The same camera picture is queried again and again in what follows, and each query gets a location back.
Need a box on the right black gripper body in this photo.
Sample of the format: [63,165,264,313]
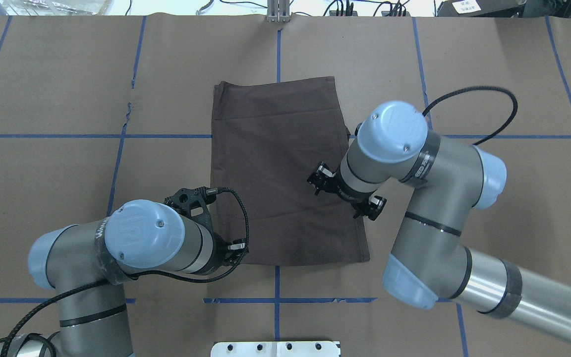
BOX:
[307,161,387,221]

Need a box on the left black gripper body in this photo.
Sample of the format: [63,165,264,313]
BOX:
[164,186,249,276]

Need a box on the brown t-shirt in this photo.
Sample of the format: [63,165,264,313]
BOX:
[211,76,371,266]

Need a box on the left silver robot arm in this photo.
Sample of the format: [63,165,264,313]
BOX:
[0,187,249,357]

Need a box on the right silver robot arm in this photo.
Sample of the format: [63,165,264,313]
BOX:
[308,101,571,344]

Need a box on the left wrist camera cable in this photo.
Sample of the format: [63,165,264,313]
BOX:
[0,186,250,357]

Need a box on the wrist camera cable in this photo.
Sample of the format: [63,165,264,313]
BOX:
[422,86,519,146]
[0,186,250,357]

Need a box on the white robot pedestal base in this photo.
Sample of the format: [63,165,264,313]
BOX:
[210,340,342,357]

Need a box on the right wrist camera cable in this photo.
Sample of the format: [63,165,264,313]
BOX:
[422,86,519,146]

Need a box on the aluminium frame post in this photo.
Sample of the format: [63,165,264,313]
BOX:
[267,0,291,23]

